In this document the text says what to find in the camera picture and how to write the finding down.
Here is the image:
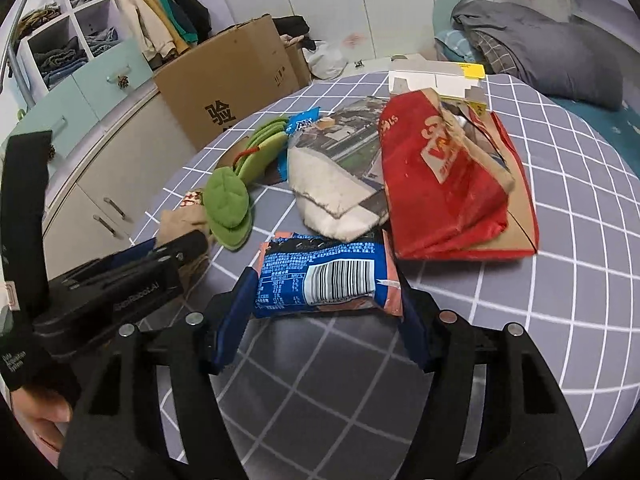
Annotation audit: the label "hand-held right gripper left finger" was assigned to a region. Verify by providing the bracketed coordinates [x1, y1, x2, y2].
[59, 267, 261, 480]

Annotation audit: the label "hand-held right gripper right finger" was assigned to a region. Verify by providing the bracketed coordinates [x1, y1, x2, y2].
[399, 280, 589, 480]

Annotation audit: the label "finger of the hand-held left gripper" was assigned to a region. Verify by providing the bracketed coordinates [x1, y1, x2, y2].
[60, 239, 157, 286]
[95, 232, 208, 281]

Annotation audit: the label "beige wrapper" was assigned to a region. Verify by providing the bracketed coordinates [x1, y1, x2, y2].
[157, 189, 217, 291]

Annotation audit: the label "green plush leaf toy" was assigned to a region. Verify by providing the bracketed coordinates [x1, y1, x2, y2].
[206, 117, 302, 252]

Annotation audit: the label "blue snack packet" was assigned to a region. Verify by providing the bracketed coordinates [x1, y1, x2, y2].
[252, 232, 404, 319]

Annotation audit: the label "red paper bag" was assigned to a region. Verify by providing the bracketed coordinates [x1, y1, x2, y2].
[377, 87, 541, 261]

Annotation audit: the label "torn printed paper bag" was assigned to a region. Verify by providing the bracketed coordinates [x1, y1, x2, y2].
[285, 95, 397, 241]

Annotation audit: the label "small blue snack wrapper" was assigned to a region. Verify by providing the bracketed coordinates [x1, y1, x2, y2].
[285, 106, 324, 137]

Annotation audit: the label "white yellow cardboard box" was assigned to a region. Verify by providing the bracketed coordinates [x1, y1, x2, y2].
[389, 60, 488, 112]

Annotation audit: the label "person's left hand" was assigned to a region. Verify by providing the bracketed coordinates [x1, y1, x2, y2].
[21, 394, 77, 462]

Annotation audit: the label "long white low cabinet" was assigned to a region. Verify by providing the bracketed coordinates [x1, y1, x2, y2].
[42, 91, 226, 281]

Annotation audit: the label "large cardboard box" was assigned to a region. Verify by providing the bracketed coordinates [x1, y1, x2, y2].
[152, 14, 301, 152]

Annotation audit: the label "teal drawer unit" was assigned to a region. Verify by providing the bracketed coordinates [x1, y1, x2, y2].
[0, 35, 154, 163]

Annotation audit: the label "folded jeans stack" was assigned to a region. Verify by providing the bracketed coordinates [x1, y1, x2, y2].
[37, 46, 89, 79]

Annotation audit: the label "folded blue clothes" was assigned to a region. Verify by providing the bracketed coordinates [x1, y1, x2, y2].
[85, 27, 121, 54]

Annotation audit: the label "small cardboard box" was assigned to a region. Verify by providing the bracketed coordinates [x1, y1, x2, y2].
[285, 40, 312, 89]

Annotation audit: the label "green jacket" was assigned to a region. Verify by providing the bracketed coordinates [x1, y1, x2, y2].
[150, 0, 198, 46]

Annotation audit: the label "white plastic bag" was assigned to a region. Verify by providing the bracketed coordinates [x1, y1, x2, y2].
[306, 40, 349, 81]

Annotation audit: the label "cream jacket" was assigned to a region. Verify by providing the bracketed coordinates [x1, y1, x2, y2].
[110, 0, 166, 61]

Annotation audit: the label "black jacket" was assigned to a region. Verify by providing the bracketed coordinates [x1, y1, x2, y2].
[150, 0, 212, 41]

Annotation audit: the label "black clothing heap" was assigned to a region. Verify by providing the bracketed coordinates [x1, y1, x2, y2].
[272, 16, 312, 40]

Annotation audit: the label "pile of olive clothes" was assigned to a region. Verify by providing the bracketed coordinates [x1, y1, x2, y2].
[17, 4, 64, 36]

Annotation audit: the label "metal handrail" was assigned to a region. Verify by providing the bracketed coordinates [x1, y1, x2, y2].
[0, 0, 57, 107]

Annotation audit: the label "teal plaid pillow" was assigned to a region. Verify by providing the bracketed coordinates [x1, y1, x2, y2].
[434, 29, 472, 62]

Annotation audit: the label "grey duvet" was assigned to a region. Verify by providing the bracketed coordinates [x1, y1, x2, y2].
[452, 0, 624, 112]

